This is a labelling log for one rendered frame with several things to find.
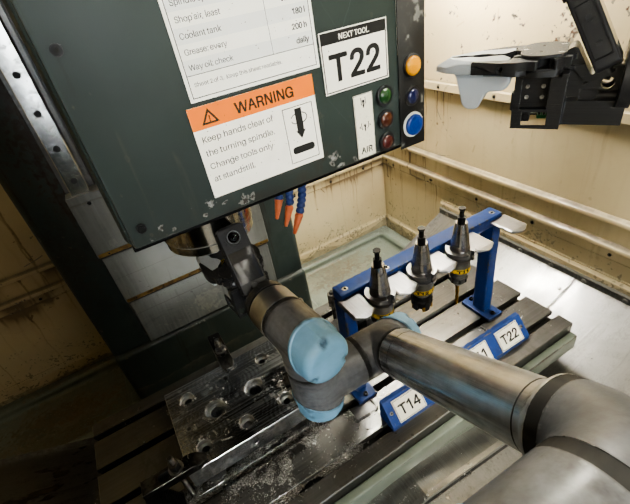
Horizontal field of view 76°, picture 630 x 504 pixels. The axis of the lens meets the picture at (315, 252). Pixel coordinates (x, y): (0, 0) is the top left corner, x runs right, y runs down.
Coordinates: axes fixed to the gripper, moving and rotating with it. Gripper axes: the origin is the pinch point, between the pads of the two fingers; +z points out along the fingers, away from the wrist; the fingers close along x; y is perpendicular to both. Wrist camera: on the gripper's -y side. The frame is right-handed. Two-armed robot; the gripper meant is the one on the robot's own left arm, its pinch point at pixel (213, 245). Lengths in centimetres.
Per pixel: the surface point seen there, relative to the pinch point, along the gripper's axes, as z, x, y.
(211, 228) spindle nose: -9.1, -1.8, -8.3
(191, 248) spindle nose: -7.1, -5.4, -5.5
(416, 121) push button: -25.6, 27.1, -19.2
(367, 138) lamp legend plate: -24.0, 19.1, -19.0
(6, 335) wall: 88, -58, 49
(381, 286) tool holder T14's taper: -19.9, 23.1, 12.8
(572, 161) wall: -17, 100, 16
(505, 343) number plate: -30, 54, 45
